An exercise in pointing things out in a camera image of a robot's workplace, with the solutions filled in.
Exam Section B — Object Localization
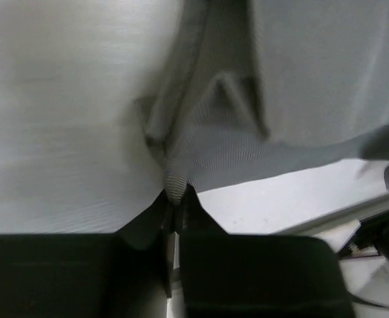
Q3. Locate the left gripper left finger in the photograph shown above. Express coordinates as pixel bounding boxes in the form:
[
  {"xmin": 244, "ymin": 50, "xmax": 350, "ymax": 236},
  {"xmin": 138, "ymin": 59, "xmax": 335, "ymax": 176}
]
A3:
[{"xmin": 0, "ymin": 193, "xmax": 172, "ymax": 317}]

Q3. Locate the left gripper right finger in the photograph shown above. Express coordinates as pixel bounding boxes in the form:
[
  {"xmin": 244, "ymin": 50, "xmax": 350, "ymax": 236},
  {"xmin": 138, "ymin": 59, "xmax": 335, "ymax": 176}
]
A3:
[{"xmin": 177, "ymin": 186, "xmax": 355, "ymax": 318}]

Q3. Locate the grey pleated skirt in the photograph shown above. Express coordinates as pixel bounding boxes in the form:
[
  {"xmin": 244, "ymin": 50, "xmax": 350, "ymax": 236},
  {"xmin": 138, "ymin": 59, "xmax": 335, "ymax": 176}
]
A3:
[{"xmin": 0, "ymin": 1, "xmax": 389, "ymax": 233}]

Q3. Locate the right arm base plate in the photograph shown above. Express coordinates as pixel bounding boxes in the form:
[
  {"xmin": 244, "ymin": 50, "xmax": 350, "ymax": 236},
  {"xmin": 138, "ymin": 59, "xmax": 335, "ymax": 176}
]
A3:
[{"xmin": 338, "ymin": 212, "xmax": 389, "ymax": 261}]

